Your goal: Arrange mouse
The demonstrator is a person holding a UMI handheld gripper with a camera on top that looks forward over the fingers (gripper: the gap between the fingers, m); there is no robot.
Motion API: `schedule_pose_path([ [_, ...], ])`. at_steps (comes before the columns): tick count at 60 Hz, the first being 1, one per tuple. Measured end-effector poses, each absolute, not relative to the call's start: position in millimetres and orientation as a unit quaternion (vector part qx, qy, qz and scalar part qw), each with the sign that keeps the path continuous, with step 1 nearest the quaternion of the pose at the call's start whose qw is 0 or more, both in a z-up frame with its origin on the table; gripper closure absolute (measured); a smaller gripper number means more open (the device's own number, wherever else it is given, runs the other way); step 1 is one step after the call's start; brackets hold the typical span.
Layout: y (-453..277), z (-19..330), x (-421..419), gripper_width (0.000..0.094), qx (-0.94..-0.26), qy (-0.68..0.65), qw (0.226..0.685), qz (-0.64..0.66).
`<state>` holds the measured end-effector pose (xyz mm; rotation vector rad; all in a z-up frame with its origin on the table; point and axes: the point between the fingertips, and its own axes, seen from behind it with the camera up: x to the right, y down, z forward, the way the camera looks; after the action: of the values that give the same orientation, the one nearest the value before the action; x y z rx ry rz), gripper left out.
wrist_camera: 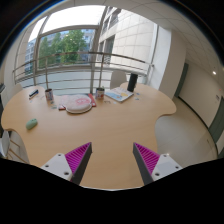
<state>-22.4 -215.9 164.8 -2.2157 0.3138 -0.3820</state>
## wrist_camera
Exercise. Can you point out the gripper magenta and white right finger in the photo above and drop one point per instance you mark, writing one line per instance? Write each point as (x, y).
(153, 166)

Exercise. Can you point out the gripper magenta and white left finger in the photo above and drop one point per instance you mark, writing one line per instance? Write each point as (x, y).
(72, 165)

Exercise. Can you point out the mint green computer mouse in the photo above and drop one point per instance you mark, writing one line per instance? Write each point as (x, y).
(31, 124)

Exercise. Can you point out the white chair at left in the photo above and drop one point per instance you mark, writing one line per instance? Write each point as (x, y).
(10, 144)

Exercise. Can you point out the red flat booklet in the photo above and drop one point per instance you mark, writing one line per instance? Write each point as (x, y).
(92, 100)

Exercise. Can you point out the patterned cup on left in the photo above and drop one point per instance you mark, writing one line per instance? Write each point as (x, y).
(49, 95)

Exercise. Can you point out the colourful open book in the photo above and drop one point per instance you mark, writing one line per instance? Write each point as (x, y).
(118, 94)

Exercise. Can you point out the white cup with plant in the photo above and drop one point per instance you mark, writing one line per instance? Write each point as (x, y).
(100, 93)

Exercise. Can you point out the dark blue stapler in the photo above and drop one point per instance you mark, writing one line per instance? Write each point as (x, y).
(34, 93)

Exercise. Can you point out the black cylindrical speaker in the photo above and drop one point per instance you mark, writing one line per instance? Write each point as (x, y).
(132, 82)

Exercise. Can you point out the white chair behind table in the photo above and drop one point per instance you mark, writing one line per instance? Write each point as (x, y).
(117, 78)

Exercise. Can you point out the metal balcony railing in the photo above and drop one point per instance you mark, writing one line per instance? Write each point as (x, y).
(72, 72)

